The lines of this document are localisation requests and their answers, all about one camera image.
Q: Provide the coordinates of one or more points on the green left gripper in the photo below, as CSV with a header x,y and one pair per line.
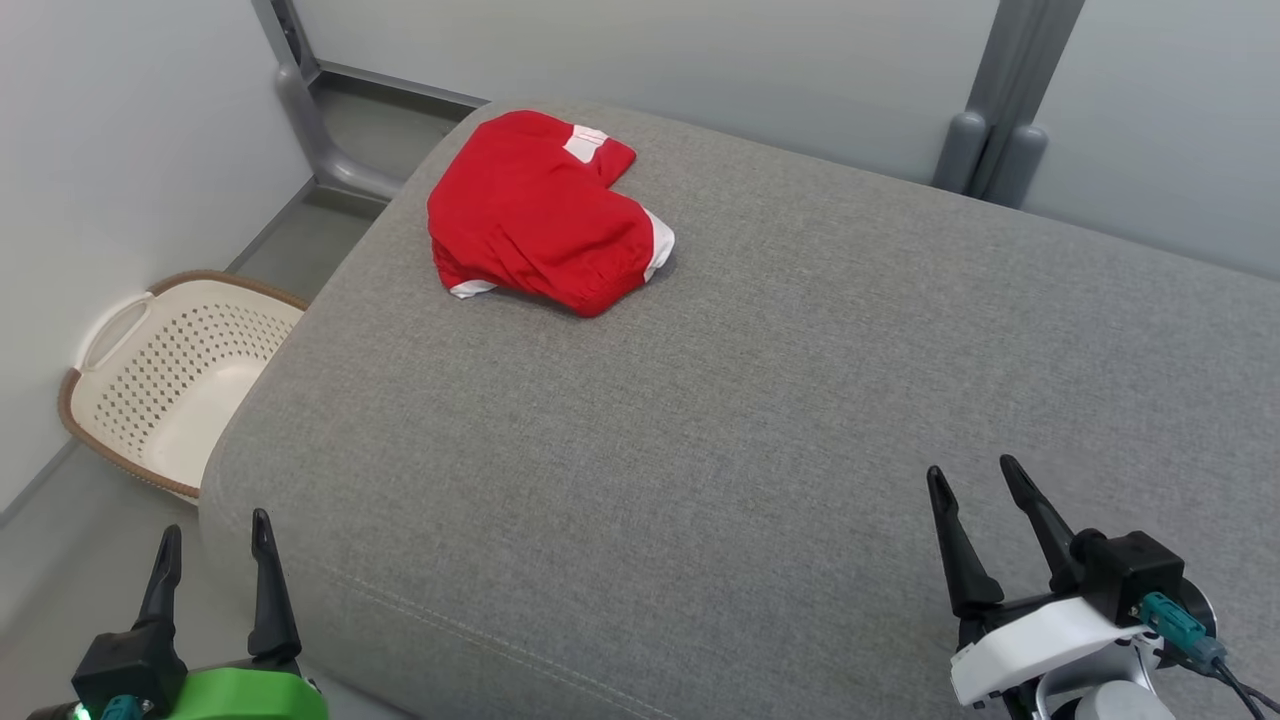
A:
x,y
250,698

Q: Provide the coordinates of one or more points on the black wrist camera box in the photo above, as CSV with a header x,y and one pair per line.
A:
x,y
125,665
1135,575

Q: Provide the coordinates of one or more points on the grey fabric sofa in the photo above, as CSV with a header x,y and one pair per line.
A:
x,y
750,420

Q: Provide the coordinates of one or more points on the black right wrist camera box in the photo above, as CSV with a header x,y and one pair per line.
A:
x,y
1135,575

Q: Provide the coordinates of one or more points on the red Bulls 23 jersey shirt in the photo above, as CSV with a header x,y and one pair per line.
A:
x,y
530,220

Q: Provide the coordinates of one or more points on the beige perforated laundry basket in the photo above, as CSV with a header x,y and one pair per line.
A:
x,y
170,390

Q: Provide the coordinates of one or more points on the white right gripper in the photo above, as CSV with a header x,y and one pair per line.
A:
x,y
1040,645

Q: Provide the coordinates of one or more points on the grey metal frame post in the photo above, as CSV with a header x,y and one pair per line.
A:
x,y
300,110
1010,90

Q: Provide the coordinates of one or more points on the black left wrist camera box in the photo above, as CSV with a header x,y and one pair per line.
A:
x,y
125,665

